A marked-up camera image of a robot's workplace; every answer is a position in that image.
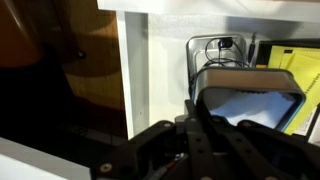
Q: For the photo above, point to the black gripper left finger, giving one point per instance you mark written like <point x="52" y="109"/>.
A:
<point x="190" y="111"/>

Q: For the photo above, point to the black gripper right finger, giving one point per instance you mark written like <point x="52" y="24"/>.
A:
<point x="204" y="113"/>

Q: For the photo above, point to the white cleaning cloth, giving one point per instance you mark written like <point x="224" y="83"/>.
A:
<point x="267" y="109"/>

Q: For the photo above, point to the small metal tray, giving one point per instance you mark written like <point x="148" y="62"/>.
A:
<point x="216" y="84"/>

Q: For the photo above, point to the white open drawer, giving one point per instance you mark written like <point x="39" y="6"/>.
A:
<point x="152" y="36"/>

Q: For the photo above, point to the yellow paper booklet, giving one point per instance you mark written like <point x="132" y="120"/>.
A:
<point x="301" y="58"/>

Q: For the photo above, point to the metal tray with black cable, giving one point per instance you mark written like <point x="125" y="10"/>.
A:
<point x="223" y="50"/>

